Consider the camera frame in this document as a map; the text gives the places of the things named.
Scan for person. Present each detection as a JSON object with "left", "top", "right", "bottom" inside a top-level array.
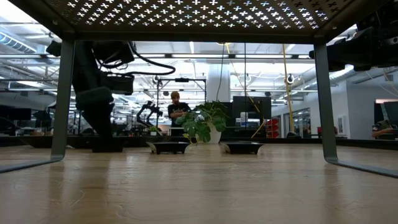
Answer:
[
  {"left": 167, "top": 90, "right": 192, "bottom": 137},
  {"left": 371, "top": 119, "right": 398, "bottom": 139}
]

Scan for black hanging cable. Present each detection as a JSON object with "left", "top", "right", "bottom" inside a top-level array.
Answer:
[
  {"left": 243, "top": 42, "right": 248, "bottom": 128},
  {"left": 216, "top": 42, "right": 225, "bottom": 103}
]

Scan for black computer monitor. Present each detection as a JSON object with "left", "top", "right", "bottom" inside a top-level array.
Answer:
[{"left": 0, "top": 107, "right": 32, "bottom": 123}]

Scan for yellow hanging cable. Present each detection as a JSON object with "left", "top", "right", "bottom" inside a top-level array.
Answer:
[{"left": 281, "top": 43, "right": 295, "bottom": 134}]

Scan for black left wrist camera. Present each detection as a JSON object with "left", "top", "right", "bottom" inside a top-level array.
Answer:
[{"left": 99, "top": 73, "right": 135, "bottom": 96}]

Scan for black camera rig frame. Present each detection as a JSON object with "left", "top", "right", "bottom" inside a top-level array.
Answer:
[{"left": 156, "top": 77, "right": 208, "bottom": 128}]

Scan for long ceiling light bar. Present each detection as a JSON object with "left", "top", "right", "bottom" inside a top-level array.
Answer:
[{"left": 130, "top": 52, "right": 312, "bottom": 60}]

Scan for black office chair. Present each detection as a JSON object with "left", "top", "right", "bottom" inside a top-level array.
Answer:
[{"left": 32, "top": 110, "right": 53, "bottom": 129}]

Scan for grey perforated metal shelf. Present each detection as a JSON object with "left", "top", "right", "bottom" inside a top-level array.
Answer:
[{"left": 0, "top": 0, "right": 398, "bottom": 180}]

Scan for red storage bins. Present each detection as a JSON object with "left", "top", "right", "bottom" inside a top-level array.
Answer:
[{"left": 265, "top": 118, "right": 280, "bottom": 139}]

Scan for green plant in white pot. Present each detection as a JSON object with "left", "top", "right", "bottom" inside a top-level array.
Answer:
[{"left": 175, "top": 101, "right": 230, "bottom": 144}]

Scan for black flat monitor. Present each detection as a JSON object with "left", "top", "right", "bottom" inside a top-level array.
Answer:
[{"left": 232, "top": 95, "right": 272, "bottom": 129}]

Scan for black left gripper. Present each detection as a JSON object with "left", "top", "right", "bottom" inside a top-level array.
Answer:
[{"left": 75, "top": 86, "right": 115, "bottom": 143}]

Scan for black aluminium table frame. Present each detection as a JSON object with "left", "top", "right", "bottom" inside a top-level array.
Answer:
[{"left": 0, "top": 134, "right": 398, "bottom": 150}]

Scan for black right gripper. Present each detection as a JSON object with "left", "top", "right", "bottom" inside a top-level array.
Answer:
[{"left": 308, "top": 27, "right": 379, "bottom": 72}]

